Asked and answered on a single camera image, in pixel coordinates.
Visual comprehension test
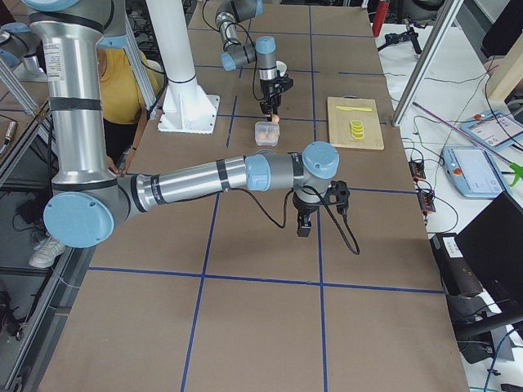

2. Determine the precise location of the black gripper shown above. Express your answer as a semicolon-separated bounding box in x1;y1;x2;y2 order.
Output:
293;192;323;237
259;78;284;120

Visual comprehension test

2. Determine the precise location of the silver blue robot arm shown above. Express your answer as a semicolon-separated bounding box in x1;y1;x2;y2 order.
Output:
27;1;341;248
215;1;293;123

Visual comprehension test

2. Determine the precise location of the clear plastic egg box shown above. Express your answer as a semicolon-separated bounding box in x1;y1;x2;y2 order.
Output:
254;121;279;146

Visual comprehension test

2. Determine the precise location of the white bowl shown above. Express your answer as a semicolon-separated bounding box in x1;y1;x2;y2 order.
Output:
275;60;288;78

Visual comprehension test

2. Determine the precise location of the bamboo cutting board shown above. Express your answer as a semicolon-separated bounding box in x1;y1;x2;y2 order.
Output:
327;96;384;150

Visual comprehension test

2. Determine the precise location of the yellow plastic knife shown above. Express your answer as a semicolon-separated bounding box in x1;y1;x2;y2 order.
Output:
336;105;373;113

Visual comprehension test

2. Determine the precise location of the orange circuit board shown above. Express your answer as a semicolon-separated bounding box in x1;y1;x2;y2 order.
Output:
417;189;436;215
409;160;426;180

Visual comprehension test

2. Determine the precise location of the black tripod clamp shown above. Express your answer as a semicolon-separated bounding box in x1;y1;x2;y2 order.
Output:
378;18;427;55

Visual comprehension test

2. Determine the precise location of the red cylinder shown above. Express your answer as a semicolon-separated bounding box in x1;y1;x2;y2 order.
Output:
372;0;390;38

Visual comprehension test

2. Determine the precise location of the person in yellow shirt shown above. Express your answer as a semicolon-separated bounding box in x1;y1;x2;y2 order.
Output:
96;48;148;174

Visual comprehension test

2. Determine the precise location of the near teach pendant tablet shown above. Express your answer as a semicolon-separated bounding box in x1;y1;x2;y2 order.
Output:
442;145;512;199

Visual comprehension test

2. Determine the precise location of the teach pendant tablet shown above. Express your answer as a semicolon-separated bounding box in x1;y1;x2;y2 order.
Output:
442;145;512;199
460;110;522;152

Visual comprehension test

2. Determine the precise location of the black computer tower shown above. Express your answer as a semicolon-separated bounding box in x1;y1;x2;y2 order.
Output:
429;191;523;340

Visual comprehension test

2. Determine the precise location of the far teach pendant tablet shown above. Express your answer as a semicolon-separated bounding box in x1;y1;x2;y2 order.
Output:
460;110;522;152

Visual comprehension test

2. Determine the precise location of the metal grabber stick green tip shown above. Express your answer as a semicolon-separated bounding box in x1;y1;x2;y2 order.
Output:
412;101;523;187

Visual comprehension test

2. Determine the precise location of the white sneaker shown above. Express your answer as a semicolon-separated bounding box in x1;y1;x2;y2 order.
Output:
29;237;66;269

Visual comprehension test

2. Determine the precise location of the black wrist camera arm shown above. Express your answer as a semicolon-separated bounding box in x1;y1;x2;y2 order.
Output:
324;180;350;216
279;77;293;94

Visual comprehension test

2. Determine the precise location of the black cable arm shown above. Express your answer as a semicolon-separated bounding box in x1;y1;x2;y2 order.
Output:
228;185;361;256

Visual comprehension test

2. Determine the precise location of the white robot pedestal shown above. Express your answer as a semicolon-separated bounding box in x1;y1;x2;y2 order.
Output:
146;0;220;135

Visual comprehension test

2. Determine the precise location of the aluminium frame post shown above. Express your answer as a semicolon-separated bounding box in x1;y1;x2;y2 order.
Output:
391;0;464;127

